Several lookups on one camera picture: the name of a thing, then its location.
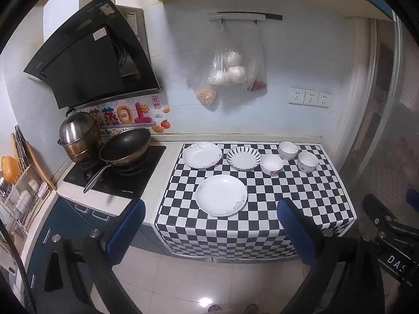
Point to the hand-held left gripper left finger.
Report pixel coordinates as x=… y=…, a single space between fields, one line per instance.
x=126 y=232

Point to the plastic bag of orange bits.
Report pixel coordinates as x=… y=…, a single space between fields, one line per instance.
x=205 y=95

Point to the white plate with striped rim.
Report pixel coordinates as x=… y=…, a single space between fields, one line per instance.
x=244 y=158

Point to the stainless steel steamer pot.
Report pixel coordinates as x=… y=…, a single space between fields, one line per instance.
x=78 y=130

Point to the wooden cutting board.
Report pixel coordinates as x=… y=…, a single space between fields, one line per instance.
x=39 y=166

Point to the glass sliding door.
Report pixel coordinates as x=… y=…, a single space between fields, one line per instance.
x=383 y=104

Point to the black range hood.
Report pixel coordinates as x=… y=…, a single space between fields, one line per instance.
x=81 y=55

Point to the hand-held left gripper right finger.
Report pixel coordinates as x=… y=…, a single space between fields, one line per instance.
x=296 y=232

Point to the white bowl with dark rim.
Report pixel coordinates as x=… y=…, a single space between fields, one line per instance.
x=288 y=150

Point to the plastic bag of white bulbs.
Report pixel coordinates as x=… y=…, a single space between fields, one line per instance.
x=229 y=68

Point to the colourful wall sticker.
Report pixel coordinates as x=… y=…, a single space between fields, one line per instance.
x=137 y=114

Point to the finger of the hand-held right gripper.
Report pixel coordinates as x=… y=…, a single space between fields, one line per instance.
x=413 y=199
x=376 y=207

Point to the black glass cooktop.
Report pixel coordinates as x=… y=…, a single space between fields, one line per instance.
x=131 y=183

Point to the white wall socket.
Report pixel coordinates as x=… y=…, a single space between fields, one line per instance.
x=311 y=98
x=323 y=99
x=297 y=96

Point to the plastic bag of red bits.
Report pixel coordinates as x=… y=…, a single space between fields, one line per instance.
x=258 y=85

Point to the white bowl with coloured dots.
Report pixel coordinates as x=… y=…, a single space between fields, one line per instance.
x=307 y=163

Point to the white wall hook rail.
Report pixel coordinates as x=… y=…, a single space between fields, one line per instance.
x=242 y=15

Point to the white plate with dark sprigs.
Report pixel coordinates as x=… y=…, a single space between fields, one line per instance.
x=202 y=155

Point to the blue lower cabinet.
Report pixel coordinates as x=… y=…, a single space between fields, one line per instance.
x=65 y=216

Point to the large white patterned plate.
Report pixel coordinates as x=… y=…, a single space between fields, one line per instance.
x=221 y=195

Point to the white bowl with floral print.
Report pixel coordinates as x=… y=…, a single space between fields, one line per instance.
x=271 y=164

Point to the black white checkered cloth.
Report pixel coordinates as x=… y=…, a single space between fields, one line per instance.
x=294 y=199

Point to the person's foot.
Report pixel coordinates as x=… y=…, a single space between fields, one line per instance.
x=251 y=308
x=214 y=308

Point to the metal dish rack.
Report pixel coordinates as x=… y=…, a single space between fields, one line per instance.
x=23 y=202

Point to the orange plastic colander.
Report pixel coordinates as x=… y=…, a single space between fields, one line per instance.
x=11 y=170

